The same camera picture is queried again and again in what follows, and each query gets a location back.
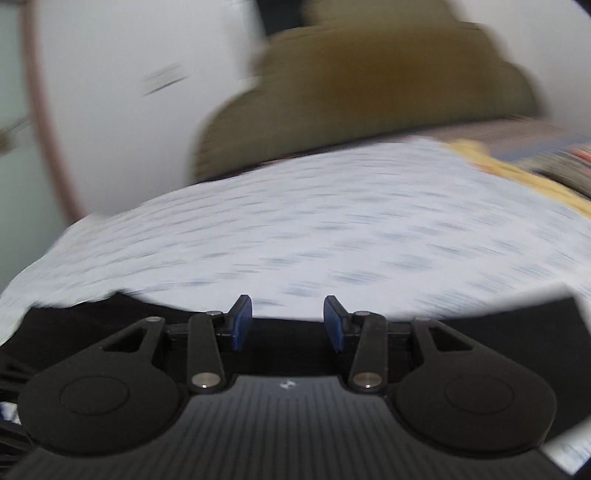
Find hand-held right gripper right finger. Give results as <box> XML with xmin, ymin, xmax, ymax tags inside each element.
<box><xmin>323</xmin><ymin>295</ymin><xmax>483</xmax><ymax>395</ymax></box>

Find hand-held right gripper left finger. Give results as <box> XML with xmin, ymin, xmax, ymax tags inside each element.
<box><xmin>98</xmin><ymin>294</ymin><xmax>254</xmax><ymax>395</ymax></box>

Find black pants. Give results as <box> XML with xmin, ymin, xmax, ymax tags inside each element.
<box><xmin>0</xmin><ymin>291</ymin><xmax>591</xmax><ymax>444</ymax></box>

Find white patterned bedsheet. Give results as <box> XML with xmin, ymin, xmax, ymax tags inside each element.
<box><xmin>0</xmin><ymin>138</ymin><xmax>591</xmax><ymax>476</ymax></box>

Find yellow cloth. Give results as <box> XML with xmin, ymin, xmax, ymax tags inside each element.
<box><xmin>443</xmin><ymin>141</ymin><xmax>591</xmax><ymax>213</ymax></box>

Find floral patterned cloth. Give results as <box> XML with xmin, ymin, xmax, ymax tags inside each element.
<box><xmin>531</xmin><ymin>138</ymin><xmax>591</xmax><ymax>195</ymax></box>

